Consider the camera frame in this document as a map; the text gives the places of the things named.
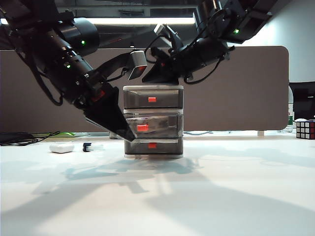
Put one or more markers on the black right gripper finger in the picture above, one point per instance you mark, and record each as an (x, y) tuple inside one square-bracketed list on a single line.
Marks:
[(158, 73), (175, 79)]

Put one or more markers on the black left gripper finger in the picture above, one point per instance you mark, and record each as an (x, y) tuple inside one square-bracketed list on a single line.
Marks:
[(108, 125), (110, 110)]

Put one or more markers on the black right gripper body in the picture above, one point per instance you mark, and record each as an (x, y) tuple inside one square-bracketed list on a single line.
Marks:
[(201, 54)]

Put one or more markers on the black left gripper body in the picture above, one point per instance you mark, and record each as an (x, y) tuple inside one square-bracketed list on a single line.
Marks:
[(96, 91)]

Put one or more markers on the white three-drawer cabinet frame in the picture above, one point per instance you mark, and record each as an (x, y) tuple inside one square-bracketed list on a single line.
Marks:
[(150, 87)]

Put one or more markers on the smoky drawer with wavy line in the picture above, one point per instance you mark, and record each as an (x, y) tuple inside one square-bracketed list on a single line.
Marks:
[(172, 123)]

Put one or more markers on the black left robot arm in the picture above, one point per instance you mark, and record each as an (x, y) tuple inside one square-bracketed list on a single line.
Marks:
[(49, 44)]

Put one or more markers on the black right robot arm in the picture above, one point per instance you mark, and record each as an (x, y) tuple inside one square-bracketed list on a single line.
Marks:
[(246, 14)]

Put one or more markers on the smoky drawer with plain front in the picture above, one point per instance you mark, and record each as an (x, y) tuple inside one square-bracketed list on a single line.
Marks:
[(137, 99)]

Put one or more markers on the smoky drawer above cabinet base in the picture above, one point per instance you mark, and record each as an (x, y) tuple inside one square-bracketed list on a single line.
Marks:
[(137, 147)]

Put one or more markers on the small black clip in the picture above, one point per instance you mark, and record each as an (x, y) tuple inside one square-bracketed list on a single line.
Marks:
[(86, 147)]

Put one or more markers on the white earbud case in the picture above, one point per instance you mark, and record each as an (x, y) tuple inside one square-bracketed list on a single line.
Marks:
[(61, 148)]

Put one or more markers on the long ceiling light strip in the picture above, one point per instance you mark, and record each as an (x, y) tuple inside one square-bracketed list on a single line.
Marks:
[(135, 20)]

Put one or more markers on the brown desk partition panel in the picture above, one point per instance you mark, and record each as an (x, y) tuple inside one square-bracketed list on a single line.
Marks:
[(246, 93)]

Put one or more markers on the white partition foot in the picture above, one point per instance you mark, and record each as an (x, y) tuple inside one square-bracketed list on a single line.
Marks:
[(260, 134)]

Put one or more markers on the black monitor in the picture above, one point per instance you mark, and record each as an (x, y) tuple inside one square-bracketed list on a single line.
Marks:
[(302, 100)]

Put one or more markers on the rubik's cube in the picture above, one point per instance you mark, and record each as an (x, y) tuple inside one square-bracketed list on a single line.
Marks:
[(305, 130)]

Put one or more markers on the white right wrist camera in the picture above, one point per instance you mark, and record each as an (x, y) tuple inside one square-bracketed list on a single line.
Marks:
[(160, 29)]

